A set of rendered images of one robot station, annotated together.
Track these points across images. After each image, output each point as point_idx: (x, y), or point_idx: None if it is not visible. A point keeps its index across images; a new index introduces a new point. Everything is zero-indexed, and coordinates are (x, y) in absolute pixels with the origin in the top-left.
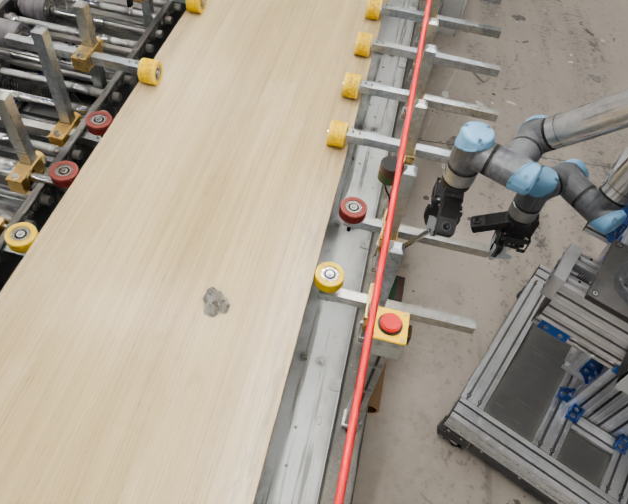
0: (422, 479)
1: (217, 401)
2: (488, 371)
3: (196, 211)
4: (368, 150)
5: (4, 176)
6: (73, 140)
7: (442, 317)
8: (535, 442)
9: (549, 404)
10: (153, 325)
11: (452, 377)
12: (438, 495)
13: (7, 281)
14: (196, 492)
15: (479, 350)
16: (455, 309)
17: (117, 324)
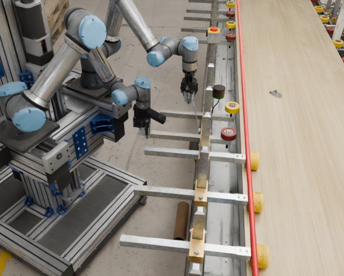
0: (154, 185)
1: (258, 73)
2: (121, 200)
3: (308, 122)
4: (221, 257)
5: None
6: None
7: (175, 111)
8: (104, 173)
9: (90, 191)
10: (294, 87)
11: (132, 231)
12: (147, 181)
13: None
14: (254, 59)
15: (112, 248)
16: (123, 275)
17: (307, 86)
